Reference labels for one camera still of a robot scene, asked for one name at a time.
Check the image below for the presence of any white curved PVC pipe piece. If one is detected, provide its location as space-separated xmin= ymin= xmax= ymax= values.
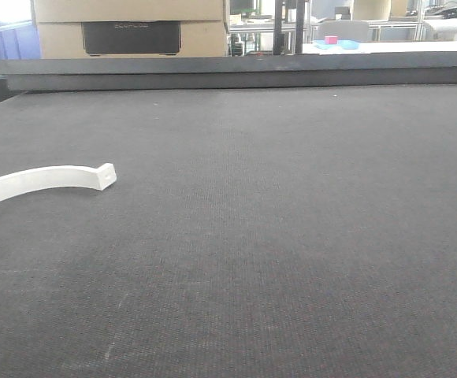
xmin=0 ymin=163 xmax=117 ymax=202

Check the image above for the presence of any blue bin far left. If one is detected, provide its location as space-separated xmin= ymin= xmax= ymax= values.
xmin=0 ymin=20 xmax=41 ymax=60

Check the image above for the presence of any light blue tray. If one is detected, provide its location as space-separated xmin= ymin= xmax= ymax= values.
xmin=313 ymin=39 xmax=360 ymax=50

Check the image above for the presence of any pink cube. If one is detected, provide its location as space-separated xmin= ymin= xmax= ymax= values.
xmin=324 ymin=35 xmax=338 ymax=45

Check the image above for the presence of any cardboard box with black print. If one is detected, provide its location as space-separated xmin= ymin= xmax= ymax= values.
xmin=37 ymin=21 xmax=228 ymax=59

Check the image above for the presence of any upper cardboard box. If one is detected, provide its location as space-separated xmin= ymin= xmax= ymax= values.
xmin=33 ymin=0 xmax=230 ymax=23

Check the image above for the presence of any white far table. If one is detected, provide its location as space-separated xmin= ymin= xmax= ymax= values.
xmin=303 ymin=41 xmax=457 ymax=54

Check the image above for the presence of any black vertical post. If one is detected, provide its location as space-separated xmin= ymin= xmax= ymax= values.
xmin=273 ymin=0 xmax=306 ymax=56

